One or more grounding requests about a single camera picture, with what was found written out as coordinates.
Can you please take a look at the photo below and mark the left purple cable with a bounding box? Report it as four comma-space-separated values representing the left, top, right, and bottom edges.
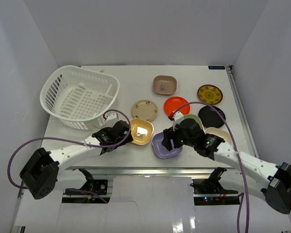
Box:
7, 109, 131, 190

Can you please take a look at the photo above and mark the orange round plate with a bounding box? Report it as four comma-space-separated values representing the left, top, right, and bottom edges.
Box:
163, 96, 191, 115

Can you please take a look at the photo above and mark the cream square plate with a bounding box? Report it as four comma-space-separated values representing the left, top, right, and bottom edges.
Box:
205, 127, 232, 144

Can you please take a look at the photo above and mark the light green plate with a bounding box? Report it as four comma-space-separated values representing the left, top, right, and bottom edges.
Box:
184, 114, 205, 131

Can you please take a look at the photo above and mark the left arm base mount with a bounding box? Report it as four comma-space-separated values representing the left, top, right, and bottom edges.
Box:
63, 168, 110, 204

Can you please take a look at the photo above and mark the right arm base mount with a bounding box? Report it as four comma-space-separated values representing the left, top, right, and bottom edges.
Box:
190, 167, 240, 206

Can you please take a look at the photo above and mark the yellow square plate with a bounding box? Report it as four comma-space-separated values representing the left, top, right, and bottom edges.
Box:
130, 118, 154, 146

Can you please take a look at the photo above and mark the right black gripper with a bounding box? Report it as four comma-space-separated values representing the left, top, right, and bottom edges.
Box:
161, 126, 196, 152

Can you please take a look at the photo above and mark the white plastic dish basket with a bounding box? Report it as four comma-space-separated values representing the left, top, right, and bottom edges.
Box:
40, 66, 120, 131

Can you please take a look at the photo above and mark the cream floral round plate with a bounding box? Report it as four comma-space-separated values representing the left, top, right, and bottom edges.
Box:
131, 100, 158, 121

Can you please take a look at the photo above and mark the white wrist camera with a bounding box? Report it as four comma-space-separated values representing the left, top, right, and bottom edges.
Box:
102, 113, 118, 127
168, 111, 184, 131

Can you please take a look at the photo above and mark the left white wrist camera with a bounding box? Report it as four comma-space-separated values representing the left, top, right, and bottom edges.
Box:
102, 113, 118, 127

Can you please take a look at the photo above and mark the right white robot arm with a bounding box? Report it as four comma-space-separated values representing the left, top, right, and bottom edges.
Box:
162, 118, 291, 215

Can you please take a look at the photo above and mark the black round plate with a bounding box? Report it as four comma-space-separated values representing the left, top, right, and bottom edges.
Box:
198, 106, 226, 128

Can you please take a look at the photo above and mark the lavender square plate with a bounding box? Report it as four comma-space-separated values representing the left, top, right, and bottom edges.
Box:
152, 132, 182, 159

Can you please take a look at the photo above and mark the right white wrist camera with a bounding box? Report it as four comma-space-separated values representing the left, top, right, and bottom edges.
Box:
168, 111, 184, 131

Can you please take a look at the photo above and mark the brown square bowl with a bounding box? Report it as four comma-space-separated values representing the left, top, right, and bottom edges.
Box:
153, 75, 177, 96

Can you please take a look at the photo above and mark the blue table label right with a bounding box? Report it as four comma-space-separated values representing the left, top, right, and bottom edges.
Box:
208, 66, 226, 70

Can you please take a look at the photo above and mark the yellow patterned round plate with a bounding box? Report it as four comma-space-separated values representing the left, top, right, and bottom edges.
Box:
197, 84, 223, 105

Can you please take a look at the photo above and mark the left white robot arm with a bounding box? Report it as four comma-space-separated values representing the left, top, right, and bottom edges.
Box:
20, 120, 133, 200

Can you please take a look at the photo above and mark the aluminium table frame rail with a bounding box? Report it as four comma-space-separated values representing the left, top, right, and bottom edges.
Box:
226, 65, 260, 159

